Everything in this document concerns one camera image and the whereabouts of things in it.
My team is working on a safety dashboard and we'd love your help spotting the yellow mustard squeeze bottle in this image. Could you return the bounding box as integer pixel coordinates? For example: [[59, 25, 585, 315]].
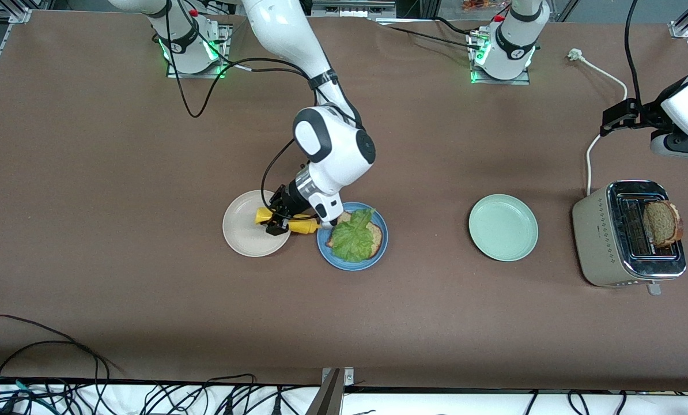
[[255, 207, 322, 235]]

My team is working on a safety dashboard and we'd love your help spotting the green lettuce leaf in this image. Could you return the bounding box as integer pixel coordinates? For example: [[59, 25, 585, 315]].
[[331, 207, 377, 263]]

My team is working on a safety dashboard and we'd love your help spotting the toasted bread slice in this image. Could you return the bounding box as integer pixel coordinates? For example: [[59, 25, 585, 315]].
[[325, 211, 384, 260], [642, 199, 685, 249]]

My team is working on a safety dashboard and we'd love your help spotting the beige plate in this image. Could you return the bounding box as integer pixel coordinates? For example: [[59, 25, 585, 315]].
[[222, 190, 293, 258]]

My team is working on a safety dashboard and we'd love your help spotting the blue plate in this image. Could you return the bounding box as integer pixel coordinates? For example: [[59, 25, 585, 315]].
[[316, 201, 389, 271]]

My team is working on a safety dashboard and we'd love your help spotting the mint green plate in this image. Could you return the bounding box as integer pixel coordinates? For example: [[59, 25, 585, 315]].
[[468, 194, 539, 262]]

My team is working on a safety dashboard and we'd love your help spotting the beige chrome toaster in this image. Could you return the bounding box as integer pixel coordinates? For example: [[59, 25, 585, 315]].
[[572, 180, 687, 296]]

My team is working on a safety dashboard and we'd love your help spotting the grey power strip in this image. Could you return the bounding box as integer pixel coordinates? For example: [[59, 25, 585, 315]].
[[311, 0, 397, 18]]

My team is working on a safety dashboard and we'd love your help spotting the white toaster power cable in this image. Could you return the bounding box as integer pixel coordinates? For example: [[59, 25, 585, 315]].
[[567, 48, 630, 197]]

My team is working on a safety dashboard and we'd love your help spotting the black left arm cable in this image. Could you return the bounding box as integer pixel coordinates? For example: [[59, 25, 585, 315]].
[[625, 0, 647, 108]]

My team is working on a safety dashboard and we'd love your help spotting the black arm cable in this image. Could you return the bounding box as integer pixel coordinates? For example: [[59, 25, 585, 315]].
[[164, 0, 322, 203], [625, 0, 647, 108]]

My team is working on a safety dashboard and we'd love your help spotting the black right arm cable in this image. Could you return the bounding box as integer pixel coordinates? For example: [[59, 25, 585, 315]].
[[164, 0, 322, 203]]

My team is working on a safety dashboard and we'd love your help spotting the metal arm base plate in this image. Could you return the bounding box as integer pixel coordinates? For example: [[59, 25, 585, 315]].
[[468, 32, 532, 86], [167, 24, 230, 79]]

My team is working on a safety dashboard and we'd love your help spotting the silver metal bracket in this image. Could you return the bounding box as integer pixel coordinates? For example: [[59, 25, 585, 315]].
[[321, 367, 355, 387]]

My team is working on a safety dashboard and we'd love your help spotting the dark grey metal post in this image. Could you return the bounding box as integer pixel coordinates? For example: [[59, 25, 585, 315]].
[[305, 369, 345, 415]]

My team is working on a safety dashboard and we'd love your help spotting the thin black cable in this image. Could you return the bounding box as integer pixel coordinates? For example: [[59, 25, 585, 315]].
[[385, 25, 478, 51]]

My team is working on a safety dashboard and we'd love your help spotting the long black cable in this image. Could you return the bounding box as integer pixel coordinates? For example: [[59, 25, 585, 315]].
[[0, 314, 127, 378]]

